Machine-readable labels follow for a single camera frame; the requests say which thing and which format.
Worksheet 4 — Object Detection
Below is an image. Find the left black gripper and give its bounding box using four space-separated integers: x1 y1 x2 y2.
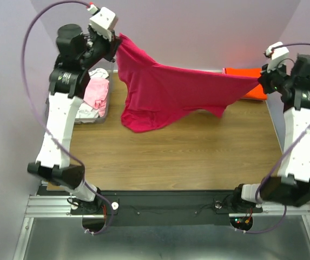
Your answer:
78 22 122 69

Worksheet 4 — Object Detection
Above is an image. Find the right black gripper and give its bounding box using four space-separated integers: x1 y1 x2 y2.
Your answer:
259 59 296 94

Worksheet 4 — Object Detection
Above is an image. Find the magenta t shirt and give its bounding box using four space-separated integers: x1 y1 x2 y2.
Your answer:
116 34 258 133

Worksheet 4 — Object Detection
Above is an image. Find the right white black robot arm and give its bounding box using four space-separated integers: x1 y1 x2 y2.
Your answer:
230 54 310 211

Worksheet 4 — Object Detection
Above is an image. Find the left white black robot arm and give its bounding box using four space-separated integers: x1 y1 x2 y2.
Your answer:
27 24 121 213

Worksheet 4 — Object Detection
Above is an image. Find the clear plastic bin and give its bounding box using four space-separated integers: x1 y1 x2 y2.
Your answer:
47 67 113 128

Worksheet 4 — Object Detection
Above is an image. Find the folded orange t shirt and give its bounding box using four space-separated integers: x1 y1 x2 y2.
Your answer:
223 67 268 101

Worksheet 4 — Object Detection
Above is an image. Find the white t shirt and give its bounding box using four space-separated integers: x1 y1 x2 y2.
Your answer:
76 68 109 121

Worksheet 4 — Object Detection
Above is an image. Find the small circuit board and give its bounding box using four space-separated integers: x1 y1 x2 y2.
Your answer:
233 217 253 229

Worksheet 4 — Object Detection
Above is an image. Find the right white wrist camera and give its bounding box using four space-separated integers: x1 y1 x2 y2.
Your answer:
265 42 289 73

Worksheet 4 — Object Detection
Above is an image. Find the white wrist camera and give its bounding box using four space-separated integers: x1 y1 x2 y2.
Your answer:
265 42 289 73
87 2 118 42

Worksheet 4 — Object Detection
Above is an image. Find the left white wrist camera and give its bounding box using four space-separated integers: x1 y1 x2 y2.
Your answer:
87 2 118 42

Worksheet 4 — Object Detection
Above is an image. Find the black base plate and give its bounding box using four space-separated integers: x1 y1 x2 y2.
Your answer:
39 188 262 231

